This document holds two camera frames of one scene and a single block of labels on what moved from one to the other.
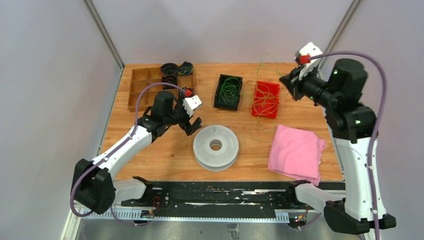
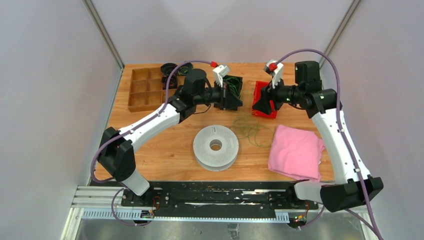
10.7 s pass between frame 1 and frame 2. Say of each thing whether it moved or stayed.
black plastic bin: stayed
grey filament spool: stayed
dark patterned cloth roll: stayed
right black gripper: moved
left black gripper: moved
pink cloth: stayed
